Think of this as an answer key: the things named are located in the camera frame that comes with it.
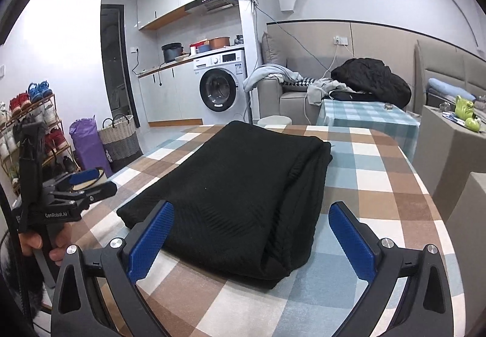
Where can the person's left hand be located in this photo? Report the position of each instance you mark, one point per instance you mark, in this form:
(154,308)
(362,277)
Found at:
(57,255)

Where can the round pale stool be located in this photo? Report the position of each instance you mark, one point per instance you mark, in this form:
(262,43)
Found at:
(275,120)

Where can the black knit sweater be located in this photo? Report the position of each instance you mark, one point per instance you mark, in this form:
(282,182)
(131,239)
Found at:
(243,189)

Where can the light blue blanket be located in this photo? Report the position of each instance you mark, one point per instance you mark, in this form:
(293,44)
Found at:
(265,73)

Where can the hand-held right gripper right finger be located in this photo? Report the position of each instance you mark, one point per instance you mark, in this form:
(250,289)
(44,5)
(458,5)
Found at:
(351,242)

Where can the teal checkered tablecloth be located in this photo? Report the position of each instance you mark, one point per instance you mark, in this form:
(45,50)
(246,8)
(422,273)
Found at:
(364,113)

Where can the grey sofa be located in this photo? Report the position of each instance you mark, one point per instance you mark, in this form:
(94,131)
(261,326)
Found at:
(292,105)

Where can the steel range hood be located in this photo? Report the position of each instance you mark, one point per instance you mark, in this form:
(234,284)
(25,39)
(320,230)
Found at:
(212,3)

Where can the blue sneakers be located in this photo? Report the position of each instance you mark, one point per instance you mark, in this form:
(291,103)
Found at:
(40,91)

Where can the person's left forearm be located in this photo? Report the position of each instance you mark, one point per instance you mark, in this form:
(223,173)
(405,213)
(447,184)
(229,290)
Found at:
(15,284)

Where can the black cooking pot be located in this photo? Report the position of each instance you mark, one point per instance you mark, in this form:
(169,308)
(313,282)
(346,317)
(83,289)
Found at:
(172,53)

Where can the brown basin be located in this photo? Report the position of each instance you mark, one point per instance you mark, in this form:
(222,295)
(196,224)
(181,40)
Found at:
(219,43)

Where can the grey sofa cushion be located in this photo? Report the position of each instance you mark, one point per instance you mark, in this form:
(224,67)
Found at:
(271,50)

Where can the red container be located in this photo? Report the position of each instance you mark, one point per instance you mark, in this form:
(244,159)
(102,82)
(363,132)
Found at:
(198,47)

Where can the black puffer jacket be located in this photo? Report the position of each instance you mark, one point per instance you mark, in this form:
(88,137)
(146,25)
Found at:
(372,79)

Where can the white base cabinet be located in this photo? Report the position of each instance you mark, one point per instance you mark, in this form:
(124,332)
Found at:
(178,94)

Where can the black tripod stand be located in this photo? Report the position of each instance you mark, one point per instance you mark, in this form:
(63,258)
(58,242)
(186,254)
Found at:
(30,170)

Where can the grey clothes pile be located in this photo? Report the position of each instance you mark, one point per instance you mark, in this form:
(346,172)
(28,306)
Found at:
(317,92)

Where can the blue pillow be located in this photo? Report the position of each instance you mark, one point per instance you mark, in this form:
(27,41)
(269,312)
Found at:
(444,86)

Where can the black bag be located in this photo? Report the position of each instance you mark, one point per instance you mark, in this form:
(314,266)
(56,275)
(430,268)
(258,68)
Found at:
(353,96)

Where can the black door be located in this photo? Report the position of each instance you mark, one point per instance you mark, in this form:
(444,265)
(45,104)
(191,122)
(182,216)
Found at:
(112,56)

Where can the grey cube ottoman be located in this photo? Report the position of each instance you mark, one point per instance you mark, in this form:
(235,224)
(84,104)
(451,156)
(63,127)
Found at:
(440,155)

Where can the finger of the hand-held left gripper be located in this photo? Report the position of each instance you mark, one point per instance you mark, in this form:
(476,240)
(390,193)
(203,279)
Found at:
(98,194)
(85,177)

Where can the white wall socket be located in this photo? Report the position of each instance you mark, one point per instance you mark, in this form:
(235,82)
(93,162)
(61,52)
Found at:
(340,40)

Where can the wooden shoe rack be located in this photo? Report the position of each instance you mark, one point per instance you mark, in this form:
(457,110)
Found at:
(51,120)

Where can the large green frog toy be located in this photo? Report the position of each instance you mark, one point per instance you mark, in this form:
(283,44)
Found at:
(463,107)

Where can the purple bag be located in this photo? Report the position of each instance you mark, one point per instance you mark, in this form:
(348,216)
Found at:
(87,143)

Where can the beige padded headboard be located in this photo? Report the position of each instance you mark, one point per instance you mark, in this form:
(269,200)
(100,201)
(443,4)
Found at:
(440,63)

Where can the brown blue checkered tablecloth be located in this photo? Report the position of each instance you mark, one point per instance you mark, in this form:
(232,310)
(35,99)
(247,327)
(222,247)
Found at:
(379,189)

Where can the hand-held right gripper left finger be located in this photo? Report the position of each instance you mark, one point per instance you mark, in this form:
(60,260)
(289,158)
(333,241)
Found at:
(152,238)

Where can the white washing machine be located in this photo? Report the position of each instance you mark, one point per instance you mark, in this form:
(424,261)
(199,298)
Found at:
(235,109)

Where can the woven laundry basket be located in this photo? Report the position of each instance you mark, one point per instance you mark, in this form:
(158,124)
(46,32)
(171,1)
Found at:
(121,139)

